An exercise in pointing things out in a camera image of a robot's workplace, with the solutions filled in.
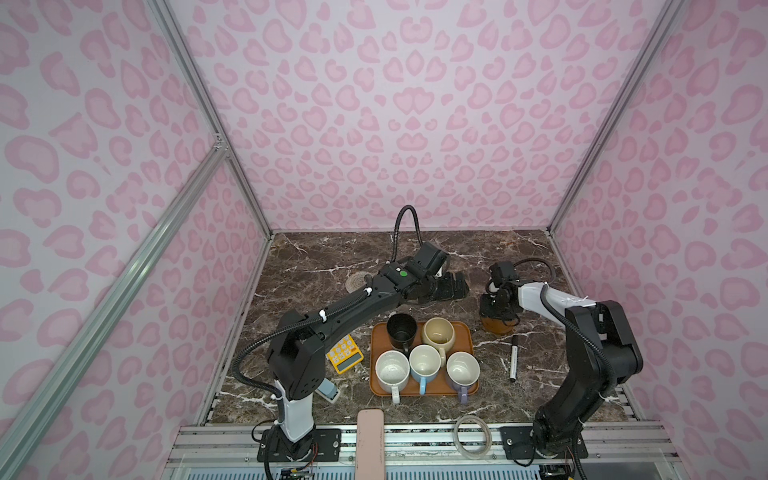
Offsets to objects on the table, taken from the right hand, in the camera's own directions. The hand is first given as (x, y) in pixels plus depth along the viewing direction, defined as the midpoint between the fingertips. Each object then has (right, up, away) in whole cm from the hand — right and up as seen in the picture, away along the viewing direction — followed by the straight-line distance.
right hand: (488, 309), depth 96 cm
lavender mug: (-11, -15, -12) cm, 22 cm away
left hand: (-12, +9, -17) cm, 23 cm away
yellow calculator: (-44, -12, -8) cm, 46 cm away
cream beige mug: (-16, -6, -5) cm, 18 cm away
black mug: (-28, -4, -9) cm, 29 cm away
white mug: (-30, -15, -12) cm, 36 cm away
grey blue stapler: (-47, -17, -19) cm, 53 cm away
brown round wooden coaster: (+1, -4, -4) cm, 6 cm away
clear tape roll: (-7, -29, -22) cm, 37 cm away
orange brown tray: (-17, -18, -14) cm, 29 cm away
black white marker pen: (+5, -12, -9) cm, 16 cm away
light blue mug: (-21, -13, -10) cm, 27 cm away
